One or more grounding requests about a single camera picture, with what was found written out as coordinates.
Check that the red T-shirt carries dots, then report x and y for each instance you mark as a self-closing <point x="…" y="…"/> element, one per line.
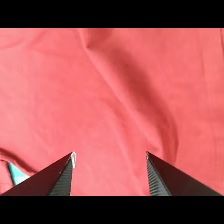
<point x="113" y="100"/>

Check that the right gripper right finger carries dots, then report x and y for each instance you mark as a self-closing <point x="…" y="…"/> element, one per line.
<point x="173" y="181"/>

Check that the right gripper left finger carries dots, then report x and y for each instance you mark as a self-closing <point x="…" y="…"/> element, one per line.
<point x="53" y="180"/>

